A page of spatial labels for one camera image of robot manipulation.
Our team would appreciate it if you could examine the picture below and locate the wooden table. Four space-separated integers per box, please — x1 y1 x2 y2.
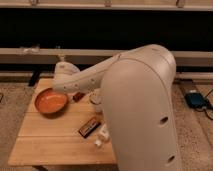
8 78 116 166

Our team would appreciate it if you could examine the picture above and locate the white window rail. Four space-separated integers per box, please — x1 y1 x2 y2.
0 48 213 67

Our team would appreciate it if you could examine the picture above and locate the dark chocolate bar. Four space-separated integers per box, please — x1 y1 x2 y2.
78 117 101 138

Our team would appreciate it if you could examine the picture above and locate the black table leg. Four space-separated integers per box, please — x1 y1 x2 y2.
28 69 41 87

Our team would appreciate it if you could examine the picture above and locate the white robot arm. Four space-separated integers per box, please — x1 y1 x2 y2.
53 44 182 171

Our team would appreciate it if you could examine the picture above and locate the black cable on floor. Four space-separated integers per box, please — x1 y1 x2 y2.
201 88 213 121

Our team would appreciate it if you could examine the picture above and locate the blue device on floor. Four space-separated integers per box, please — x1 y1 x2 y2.
184 92 207 108

